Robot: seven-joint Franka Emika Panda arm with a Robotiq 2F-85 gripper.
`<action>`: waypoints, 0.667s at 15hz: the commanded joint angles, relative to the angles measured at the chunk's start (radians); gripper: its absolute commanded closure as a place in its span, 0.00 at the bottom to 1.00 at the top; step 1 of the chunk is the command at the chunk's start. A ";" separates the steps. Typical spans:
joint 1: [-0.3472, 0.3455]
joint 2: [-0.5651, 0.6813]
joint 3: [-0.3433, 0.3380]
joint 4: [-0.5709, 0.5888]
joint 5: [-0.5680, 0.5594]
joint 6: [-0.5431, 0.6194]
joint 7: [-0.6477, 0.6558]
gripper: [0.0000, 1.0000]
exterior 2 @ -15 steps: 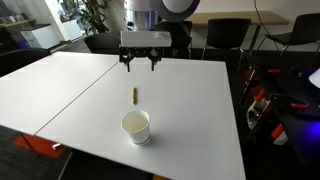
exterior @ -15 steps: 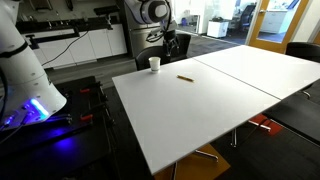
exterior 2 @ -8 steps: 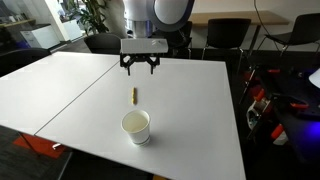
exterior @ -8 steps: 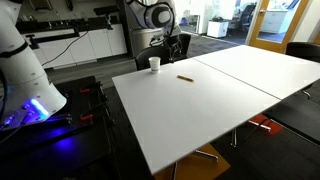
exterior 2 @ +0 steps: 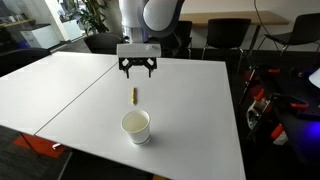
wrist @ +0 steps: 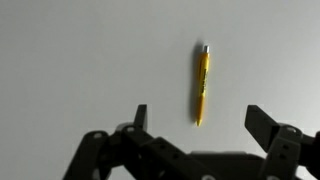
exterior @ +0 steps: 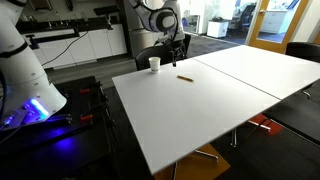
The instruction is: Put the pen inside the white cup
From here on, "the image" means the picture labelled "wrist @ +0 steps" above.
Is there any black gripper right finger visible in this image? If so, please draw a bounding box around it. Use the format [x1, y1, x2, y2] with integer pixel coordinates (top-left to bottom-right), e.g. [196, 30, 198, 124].
[244, 104, 320, 180]

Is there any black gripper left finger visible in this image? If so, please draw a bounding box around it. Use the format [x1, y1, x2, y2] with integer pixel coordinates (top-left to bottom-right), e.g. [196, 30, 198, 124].
[62, 104, 214, 180]

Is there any yellow ballpoint pen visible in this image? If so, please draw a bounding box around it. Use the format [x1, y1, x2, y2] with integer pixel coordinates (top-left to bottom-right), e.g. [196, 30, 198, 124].
[194, 44, 212, 128]

